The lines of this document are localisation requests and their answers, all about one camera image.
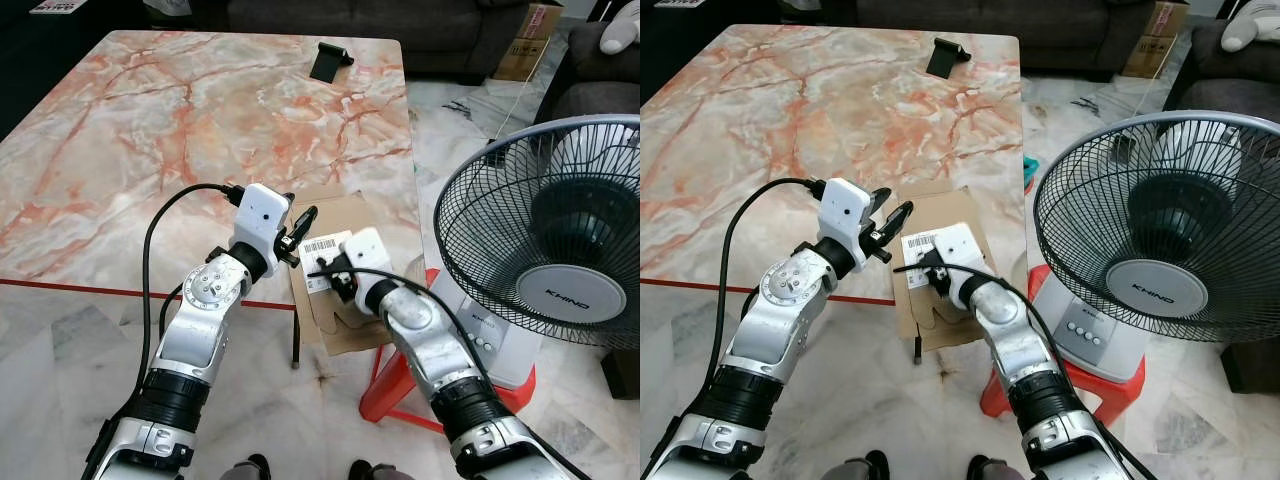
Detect black phone stand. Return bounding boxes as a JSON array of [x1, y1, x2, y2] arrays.
[[925, 37, 971, 79], [308, 42, 355, 84]]

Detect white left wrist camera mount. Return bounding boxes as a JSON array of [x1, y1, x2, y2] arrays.
[[232, 183, 293, 263], [818, 178, 874, 251]]

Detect black robot left foot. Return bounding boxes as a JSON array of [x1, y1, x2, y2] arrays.
[[848, 450, 896, 480], [218, 455, 271, 480]]

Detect brown cardboard box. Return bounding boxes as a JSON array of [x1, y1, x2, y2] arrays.
[[1122, 0, 1191, 79], [492, 3, 564, 83]]

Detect red plastic stool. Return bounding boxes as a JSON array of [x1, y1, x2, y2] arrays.
[[980, 265, 1146, 433], [358, 268, 541, 433]]

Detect marble pattern folding table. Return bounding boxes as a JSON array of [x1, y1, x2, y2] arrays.
[[0, 30, 426, 369], [640, 25, 1026, 363]]

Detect black and white table fan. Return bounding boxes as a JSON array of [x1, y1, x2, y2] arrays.
[[1033, 110, 1280, 383], [430, 115, 641, 391]]

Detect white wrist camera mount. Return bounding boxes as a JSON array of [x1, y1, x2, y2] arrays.
[[930, 222, 986, 281], [818, 178, 874, 251], [340, 228, 393, 286], [232, 183, 293, 263]]

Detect brown cardboard piece with label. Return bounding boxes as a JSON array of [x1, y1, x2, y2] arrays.
[[893, 183, 1001, 353], [288, 185, 426, 358]]

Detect dark sofa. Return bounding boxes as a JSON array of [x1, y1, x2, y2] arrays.
[[225, 0, 546, 81], [855, 0, 1171, 81]]

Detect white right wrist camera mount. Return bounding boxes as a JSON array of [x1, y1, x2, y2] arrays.
[[340, 228, 393, 286], [930, 222, 986, 281]]

